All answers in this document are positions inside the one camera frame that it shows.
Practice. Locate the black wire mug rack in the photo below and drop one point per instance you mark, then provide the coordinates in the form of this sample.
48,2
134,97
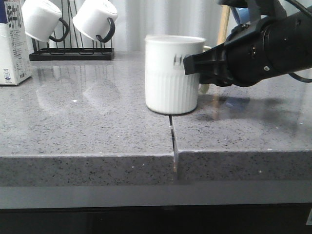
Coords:
76,46

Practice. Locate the white blue milk carton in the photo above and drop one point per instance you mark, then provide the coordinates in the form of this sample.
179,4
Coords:
15,66

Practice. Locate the wooden mug tree stand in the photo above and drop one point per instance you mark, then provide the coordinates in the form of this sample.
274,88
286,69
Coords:
223,23

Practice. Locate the white enamel mug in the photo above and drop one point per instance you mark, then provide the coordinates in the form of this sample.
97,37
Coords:
96,20
41,18

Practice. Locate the right white enamel mug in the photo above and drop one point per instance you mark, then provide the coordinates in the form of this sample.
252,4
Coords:
96,20

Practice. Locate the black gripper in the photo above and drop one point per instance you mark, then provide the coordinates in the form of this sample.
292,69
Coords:
243,62

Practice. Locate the blue enamel mug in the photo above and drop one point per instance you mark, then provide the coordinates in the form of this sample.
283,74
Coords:
241,15

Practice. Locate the white ribbed HOME cup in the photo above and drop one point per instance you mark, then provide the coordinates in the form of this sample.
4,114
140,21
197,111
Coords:
168,90

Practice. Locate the left white enamel mug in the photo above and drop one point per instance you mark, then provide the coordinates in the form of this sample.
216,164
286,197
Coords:
41,18

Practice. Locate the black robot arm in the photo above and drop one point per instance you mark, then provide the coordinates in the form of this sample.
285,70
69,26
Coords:
270,44

